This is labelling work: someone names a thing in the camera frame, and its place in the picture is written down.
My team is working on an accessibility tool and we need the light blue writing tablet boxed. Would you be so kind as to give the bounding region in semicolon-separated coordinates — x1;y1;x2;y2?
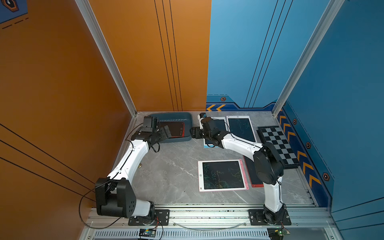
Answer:
200;117;229;148

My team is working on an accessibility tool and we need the red writing tablet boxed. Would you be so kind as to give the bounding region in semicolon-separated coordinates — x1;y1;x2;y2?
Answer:
159;122;185;138
244;156;264;188

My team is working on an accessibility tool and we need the pink writing tablet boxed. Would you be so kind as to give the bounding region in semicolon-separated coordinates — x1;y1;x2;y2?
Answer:
227;116;257;144
198;159;249;192

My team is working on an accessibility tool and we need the teal storage box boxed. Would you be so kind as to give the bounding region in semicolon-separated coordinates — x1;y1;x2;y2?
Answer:
143;112;193;143

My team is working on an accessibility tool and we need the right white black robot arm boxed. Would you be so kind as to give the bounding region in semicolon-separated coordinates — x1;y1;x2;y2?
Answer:
190;113;288;225

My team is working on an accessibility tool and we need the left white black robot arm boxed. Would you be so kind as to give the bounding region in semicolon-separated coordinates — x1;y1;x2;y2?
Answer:
95;117;171;225

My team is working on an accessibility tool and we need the black grey chessboard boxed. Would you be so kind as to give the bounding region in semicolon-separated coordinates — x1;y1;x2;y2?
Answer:
257;126;300;169

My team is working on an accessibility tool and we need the left green circuit board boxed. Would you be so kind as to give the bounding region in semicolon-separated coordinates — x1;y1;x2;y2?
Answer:
138;229;157;239

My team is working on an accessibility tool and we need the green circuit board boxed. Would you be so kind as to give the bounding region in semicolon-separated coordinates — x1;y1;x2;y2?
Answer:
267;229;291;240
138;229;157;239

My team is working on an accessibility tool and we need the right green circuit board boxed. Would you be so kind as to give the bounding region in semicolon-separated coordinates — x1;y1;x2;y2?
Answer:
267;229;291;240

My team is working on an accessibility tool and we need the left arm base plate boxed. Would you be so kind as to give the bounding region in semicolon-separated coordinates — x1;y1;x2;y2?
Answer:
128;209;170;227

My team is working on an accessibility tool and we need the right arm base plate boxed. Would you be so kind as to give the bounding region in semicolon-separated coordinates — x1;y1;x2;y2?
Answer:
248;208;292;226

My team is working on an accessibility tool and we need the aluminium front rail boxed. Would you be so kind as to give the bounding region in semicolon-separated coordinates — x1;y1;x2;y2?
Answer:
80;204;343;240

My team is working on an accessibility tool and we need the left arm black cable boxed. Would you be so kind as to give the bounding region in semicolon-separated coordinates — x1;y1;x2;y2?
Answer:
78;176;124;231

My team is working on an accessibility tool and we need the left aluminium corner post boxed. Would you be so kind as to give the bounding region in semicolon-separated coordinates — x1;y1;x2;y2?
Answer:
75;0;137;118

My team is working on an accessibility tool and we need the aluminium corner post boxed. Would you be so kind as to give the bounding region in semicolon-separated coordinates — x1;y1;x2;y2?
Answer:
75;0;137;118
272;0;345;118

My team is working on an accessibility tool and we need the right aluminium corner post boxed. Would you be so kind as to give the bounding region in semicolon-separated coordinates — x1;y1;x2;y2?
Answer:
272;0;345;118

